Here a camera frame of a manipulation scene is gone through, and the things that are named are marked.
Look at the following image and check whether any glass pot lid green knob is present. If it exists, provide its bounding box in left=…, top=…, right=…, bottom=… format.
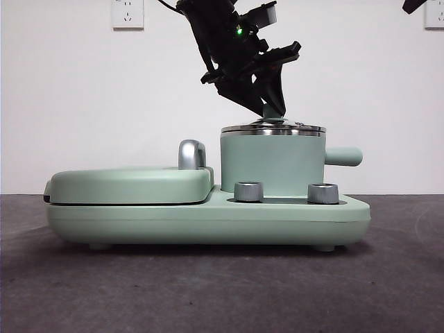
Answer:
left=221, top=103, right=327, bottom=134

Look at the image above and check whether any silver control knob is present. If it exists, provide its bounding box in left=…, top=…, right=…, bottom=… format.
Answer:
left=307, top=182, right=339, bottom=205
left=234, top=181, right=265, bottom=203

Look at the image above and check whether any mint green breakfast machine base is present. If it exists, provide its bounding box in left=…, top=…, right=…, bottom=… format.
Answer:
left=46, top=185, right=372, bottom=253

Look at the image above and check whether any mint green handled steamer pot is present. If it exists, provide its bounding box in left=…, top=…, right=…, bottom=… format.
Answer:
left=219, top=129, right=364, bottom=195

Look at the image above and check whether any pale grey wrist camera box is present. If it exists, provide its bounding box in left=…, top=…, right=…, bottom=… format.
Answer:
left=247, top=1, right=278, bottom=29

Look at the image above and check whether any chrome grill lid handle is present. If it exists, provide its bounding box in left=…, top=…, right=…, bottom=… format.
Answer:
left=178, top=139, right=208, bottom=171

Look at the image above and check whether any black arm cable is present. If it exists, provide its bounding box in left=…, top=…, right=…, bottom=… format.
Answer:
left=157, top=0, right=190, bottom=15

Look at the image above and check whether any white wall power outlet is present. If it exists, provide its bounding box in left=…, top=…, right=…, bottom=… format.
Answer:
left=111, top=0, right=145, bottom=31
left=424, top=0, right=444, bottom=31

